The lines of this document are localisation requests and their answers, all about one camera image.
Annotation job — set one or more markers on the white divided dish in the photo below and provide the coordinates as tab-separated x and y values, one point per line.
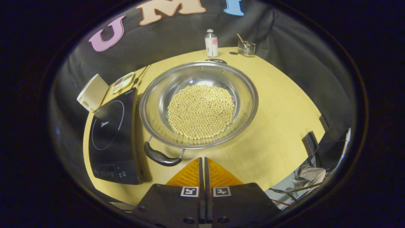
121	83

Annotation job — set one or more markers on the black induction cooktop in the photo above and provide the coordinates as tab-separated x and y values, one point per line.
110	133

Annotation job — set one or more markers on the white toaster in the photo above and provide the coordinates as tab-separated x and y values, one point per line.
93	93

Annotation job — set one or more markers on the wooden stick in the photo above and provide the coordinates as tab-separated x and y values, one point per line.
240	38

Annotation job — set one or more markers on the small clear bottle red label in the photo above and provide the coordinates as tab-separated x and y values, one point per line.
211	44

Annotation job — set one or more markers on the pile of yellow soybeans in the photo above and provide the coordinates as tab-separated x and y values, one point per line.
201	110

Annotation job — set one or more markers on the beige cloth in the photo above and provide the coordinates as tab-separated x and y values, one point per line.
311	175

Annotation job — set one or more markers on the black rectangular object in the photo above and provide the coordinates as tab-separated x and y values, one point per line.
310	142

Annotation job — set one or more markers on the stainless steel pot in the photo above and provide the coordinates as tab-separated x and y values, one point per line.
164	91

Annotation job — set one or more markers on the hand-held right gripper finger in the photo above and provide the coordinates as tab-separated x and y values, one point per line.
207	177
201	177

